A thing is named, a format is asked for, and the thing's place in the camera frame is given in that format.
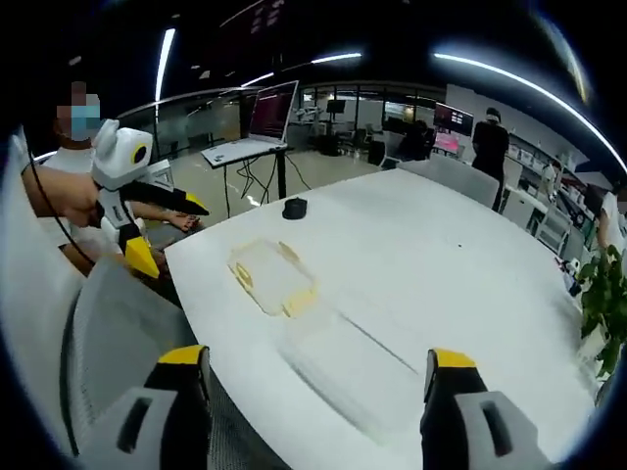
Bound pink lit monitor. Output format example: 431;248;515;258
433;101;475;153

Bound white office chair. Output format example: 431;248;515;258
396;154;500;210

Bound white shelving unit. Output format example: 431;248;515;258
506;129;594;207

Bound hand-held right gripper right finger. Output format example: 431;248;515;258
419;348;564;470

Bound clear container with yellow clips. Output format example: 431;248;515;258
226;237;319;319

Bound person's left hand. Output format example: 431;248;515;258
63;188;107;227

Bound grey mesh office chair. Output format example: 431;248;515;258
7;131;275;470

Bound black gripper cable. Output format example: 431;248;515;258
19;124;107;268

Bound green potted plant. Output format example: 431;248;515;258
577;244;627;378

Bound black laptop stand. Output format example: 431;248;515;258
222;146;295;216

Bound long ceiling light strip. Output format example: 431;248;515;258
433;51;613;148
154;27;176;104

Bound short ceiling light strip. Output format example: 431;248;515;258
239;71;275;89
311;51;363;66

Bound black floor cable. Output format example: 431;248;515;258
237;156;314;207

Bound open silver laptop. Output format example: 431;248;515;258
200;79;301;170

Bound clear plastic container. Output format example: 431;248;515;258
276;310;427;447

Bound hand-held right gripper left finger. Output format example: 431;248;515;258
77;344;213;470

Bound small white object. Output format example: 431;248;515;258
557;257;584;295

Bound black computer mouse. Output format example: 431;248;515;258
281;197;309;220

